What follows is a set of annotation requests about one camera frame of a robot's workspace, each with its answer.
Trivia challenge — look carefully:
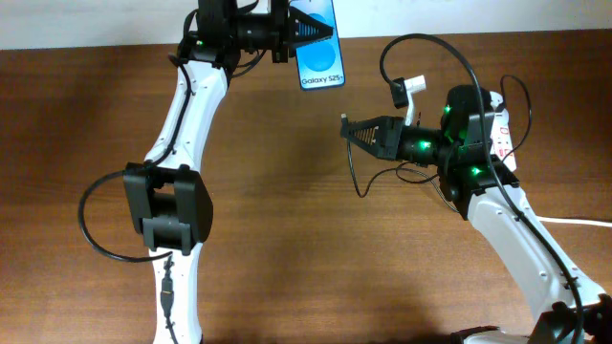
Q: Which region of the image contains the black USB charging cable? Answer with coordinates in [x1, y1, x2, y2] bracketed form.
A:
[340, 75, 533, 214]

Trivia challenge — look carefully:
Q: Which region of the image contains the white power strip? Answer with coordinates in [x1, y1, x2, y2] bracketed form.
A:
[490, 91, 517, 172]

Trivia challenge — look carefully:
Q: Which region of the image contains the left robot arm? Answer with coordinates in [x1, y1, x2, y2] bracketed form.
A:
[123, 1, 337, 343]

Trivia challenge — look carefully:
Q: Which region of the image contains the blue Samsung Galaxy smartphone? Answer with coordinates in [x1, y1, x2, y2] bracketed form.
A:
[290, 0, 345, 91]

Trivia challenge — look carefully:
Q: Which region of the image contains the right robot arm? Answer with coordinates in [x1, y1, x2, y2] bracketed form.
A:
[340, 85, 611, 343]

